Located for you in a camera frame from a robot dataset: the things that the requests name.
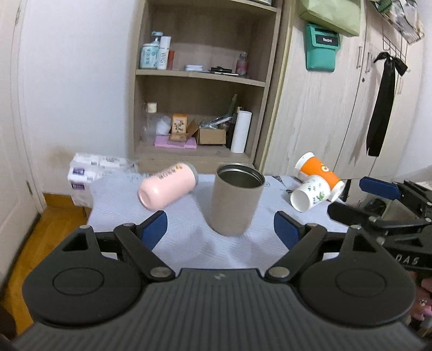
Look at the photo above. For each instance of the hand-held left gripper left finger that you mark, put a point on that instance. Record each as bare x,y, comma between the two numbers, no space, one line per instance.
156,230

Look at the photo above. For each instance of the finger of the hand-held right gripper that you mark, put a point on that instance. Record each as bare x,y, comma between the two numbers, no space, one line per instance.
347,213
378,187

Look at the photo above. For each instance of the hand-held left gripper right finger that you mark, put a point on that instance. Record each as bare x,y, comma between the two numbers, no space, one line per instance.
284,228

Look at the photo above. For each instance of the beige metal cup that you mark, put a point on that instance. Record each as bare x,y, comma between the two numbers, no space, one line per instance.
234,202

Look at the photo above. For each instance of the white floral paper cup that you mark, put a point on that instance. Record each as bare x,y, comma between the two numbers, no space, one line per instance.
310,195

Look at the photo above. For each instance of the orange paper cup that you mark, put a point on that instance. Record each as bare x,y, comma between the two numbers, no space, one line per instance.
317,170

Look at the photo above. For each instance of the person's right hand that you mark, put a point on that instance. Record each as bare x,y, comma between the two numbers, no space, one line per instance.
423,300

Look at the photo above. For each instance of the pale quilted table cloth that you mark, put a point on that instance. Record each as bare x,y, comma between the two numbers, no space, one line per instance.
189,219

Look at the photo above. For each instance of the pink bottle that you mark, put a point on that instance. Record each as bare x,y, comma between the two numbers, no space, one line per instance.
241,65
165,185

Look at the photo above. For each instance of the black ribbon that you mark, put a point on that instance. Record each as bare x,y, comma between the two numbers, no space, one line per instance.
384,101

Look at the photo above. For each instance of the pink book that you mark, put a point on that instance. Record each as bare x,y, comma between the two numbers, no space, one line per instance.
175,143

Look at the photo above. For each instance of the pack of tissue rolls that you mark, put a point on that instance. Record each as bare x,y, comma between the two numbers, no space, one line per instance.
89,170

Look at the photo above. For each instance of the light wooden wardrobe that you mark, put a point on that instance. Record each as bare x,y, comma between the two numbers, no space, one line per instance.
324,111

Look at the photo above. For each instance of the small white jar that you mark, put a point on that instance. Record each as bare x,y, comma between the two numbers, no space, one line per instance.
163,126

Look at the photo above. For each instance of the white paper roll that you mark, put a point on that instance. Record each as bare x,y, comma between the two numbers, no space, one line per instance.
241,131

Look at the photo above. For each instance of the floral card box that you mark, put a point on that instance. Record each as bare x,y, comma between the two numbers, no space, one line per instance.
180,124

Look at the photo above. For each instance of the clear bottle with cream cap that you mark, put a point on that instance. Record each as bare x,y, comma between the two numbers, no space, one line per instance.
150,121

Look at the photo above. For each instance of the open cardboard box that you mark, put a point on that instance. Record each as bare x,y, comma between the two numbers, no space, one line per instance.
211,136

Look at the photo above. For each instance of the dark tall bottle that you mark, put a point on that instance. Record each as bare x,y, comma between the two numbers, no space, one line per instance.
233,125

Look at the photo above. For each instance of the teal box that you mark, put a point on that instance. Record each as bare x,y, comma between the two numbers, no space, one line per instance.
320,54

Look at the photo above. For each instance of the wooden bookshelf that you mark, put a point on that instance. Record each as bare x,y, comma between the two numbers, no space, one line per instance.
202,91

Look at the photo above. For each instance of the flat white tin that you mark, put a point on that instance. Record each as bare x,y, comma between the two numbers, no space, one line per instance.
194,68

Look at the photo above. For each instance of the white door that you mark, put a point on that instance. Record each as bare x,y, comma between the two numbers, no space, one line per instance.
15,135

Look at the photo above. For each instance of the black pens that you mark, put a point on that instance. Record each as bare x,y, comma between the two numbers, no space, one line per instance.
221,70

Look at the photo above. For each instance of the small orange bottle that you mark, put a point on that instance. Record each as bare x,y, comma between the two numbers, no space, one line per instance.
171,60

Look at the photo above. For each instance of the teal and white pump bottle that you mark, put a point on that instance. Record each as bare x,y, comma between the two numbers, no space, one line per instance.
149,55

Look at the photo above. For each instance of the white tube bottle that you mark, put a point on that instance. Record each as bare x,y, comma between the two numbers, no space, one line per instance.
163,54

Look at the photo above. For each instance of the green bag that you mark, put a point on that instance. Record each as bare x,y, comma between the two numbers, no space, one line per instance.
332,15

